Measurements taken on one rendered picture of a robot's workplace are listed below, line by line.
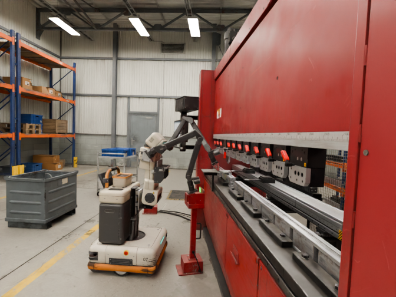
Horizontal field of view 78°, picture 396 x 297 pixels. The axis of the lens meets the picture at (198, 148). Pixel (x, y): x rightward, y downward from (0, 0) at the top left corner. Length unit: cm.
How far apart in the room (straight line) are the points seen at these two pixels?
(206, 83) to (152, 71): 681
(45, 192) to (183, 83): 715
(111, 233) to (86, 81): 899
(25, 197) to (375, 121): 400
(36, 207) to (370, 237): 387
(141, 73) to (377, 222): 1004
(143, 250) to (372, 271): 219
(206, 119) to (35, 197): 258
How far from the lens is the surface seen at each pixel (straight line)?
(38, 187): 398
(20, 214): 422
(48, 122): 997
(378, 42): 54
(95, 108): 1078
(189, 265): 266
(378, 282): 54
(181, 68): 1002
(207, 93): 353
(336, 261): 102
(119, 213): 252
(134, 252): 256
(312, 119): 108
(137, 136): 1004
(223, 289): 245
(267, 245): 126
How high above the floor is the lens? 137
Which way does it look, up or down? 3 degrees down
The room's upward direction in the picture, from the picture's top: 2 degrees clockwise
